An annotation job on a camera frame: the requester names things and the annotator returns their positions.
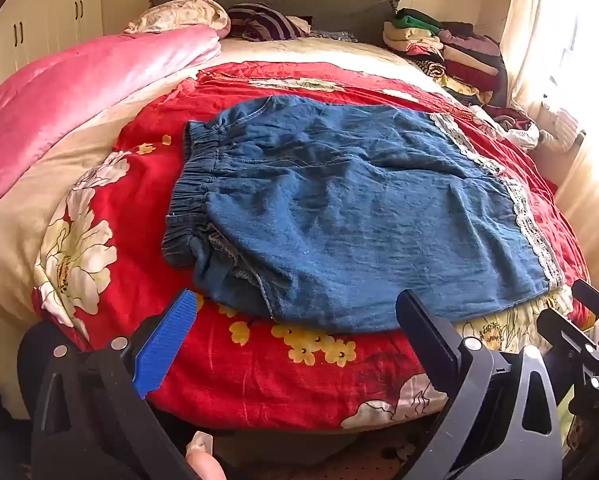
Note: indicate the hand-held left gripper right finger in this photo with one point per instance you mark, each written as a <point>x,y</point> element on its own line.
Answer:
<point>427,340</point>

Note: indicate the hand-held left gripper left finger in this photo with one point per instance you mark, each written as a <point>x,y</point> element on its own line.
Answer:
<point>167,340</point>

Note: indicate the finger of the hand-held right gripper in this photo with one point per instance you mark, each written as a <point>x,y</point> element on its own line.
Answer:
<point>597,302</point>
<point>564,335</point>

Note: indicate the blue denim skirt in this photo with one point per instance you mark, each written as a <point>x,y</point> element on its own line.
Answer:
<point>339,200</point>

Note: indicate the person's left hand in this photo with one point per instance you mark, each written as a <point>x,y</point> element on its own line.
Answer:
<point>207,462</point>

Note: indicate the red floral quilt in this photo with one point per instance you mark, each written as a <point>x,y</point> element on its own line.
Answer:
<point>144,200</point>

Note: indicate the white knit sweater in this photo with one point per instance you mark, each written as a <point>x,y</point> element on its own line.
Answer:
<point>562,127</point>

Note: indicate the white garment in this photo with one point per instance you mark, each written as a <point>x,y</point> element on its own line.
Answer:
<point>522,137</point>

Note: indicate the dark red garment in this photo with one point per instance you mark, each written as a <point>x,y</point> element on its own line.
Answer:
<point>509,119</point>

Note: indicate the cream bedspread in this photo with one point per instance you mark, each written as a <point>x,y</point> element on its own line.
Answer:
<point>104,115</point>

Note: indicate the pink blanket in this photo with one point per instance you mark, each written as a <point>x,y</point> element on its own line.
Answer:
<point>79,85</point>

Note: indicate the cream curtain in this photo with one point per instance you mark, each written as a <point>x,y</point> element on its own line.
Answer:
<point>544,35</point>

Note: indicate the pile of folded clothes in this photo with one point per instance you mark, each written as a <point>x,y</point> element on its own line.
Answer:
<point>459,55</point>

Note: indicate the blue patterned cloth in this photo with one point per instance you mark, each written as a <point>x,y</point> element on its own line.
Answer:
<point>334,36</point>

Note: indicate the cream floral pillow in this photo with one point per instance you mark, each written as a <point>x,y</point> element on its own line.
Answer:
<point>179,15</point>

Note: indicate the purple striped cloth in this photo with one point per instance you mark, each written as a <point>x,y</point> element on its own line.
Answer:
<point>264,22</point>

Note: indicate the cream wardrobe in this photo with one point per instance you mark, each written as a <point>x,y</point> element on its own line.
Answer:
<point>44,25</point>

